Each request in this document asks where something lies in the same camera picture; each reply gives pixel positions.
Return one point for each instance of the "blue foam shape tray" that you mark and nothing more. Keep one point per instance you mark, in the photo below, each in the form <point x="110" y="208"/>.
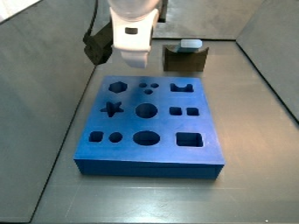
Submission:
<point x="149" y="129"/>

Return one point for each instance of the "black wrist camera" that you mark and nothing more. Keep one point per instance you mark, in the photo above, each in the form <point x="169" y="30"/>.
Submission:
<point x="98" y="45"/>

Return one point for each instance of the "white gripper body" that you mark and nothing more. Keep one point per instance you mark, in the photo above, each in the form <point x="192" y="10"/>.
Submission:
<point x="132" y="36"/>

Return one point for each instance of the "black curved fixture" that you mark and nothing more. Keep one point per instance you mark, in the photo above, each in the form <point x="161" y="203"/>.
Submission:
<point x="183" y="61"/>

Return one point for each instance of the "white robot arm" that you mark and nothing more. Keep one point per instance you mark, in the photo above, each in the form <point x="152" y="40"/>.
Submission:
<point x="133" y="9"/>

